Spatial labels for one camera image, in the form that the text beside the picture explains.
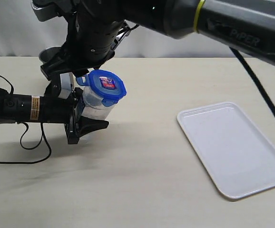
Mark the blue plastic snap lid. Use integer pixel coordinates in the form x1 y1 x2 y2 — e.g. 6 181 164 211
76 69 127 103

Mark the clear tall plastic container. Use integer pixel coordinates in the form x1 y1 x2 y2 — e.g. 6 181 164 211
82 86 117 120

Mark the white rectangular plastic tray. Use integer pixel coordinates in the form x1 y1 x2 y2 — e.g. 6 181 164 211
177 102 275 200

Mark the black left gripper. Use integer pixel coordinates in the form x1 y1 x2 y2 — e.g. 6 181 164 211
41 86 109 144

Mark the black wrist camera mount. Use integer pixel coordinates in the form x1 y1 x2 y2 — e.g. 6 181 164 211
44 73 74 99

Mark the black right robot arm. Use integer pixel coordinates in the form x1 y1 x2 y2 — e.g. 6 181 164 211
31 0 275 79

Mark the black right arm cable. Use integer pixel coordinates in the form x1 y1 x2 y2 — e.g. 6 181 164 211
230 46 275 148

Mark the stainless steel cup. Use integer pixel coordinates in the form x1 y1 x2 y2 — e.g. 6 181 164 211
39 46 61 64

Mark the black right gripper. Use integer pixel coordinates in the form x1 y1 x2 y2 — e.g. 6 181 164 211
40 47 115 81

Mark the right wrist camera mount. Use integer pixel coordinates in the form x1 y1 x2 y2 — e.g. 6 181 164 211
31 0 71 22

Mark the white fabric backdrop curtain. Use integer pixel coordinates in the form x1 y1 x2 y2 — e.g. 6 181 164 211
0 0 233 57

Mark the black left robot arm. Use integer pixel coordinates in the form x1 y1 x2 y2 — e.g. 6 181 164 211
0 88 109 144

